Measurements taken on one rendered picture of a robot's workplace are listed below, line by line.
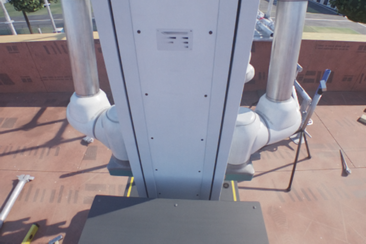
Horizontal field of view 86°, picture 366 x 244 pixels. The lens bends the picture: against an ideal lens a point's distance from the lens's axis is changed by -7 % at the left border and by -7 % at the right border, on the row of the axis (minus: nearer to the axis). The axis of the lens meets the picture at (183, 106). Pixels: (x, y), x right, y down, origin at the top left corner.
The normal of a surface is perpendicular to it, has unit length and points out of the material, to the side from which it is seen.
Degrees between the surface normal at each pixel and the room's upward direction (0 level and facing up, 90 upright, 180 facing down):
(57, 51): 90
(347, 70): 90
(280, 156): 0
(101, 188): 0
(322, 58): 90
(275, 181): 0
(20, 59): 90
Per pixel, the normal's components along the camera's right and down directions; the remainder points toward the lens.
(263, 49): 0.00, 0.62
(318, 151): 0.00, -0.79
